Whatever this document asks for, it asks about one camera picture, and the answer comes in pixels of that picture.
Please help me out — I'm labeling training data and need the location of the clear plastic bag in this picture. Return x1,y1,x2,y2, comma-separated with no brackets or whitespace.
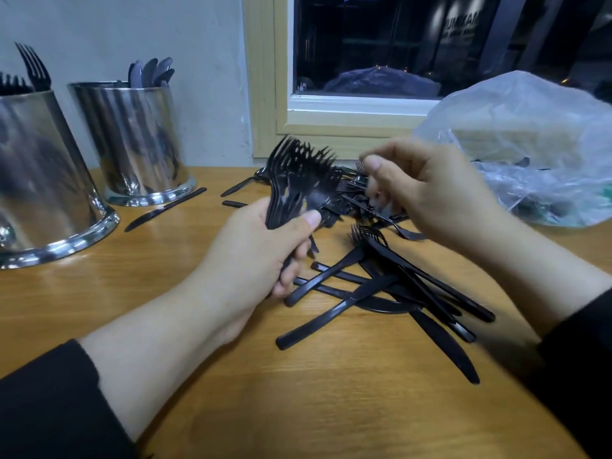
413,71,612,228

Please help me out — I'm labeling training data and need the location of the black plastic fork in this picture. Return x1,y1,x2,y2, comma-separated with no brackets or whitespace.
266,135,300,230
14,43,52,92
282,140,321,226
301,148,342,226
0,71,34,96

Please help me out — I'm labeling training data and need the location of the person's left hand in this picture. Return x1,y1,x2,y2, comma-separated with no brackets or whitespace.
186,198,323,345

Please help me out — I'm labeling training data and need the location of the person's left forearm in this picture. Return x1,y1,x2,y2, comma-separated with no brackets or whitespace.
0,291,231,459

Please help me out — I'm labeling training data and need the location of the person's right hand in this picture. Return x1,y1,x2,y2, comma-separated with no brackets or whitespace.
361,138,503,249

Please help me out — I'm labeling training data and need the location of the dark parked car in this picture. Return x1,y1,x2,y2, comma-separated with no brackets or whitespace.
323,64,443,98

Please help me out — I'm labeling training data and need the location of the pile of black plastic cutlery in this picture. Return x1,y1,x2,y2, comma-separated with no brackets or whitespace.
222,157,499,385

